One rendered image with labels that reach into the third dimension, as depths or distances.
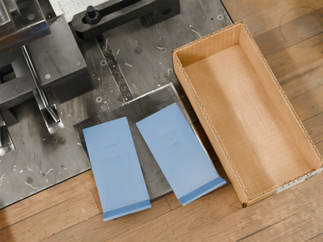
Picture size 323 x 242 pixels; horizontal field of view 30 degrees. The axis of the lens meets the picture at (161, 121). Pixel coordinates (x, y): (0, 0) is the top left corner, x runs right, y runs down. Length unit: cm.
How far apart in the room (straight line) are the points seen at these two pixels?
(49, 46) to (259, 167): 36
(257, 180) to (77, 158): 28
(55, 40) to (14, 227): 29
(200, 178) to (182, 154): 4
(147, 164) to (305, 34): 34
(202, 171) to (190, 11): 29
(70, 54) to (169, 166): 22
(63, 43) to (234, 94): 28
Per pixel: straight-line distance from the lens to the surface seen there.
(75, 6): 100
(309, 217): 92
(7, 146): 89
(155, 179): 90
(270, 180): 92
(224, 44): 97
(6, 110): 94
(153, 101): 94
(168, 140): 91
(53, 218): 93
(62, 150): 96
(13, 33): 77
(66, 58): 92
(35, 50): 94
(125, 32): 102
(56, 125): 88
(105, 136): 92
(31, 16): 78
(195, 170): 90
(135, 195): 89
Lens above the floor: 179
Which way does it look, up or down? 69 degrees down
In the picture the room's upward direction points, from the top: 12 degrees counter-clockwise
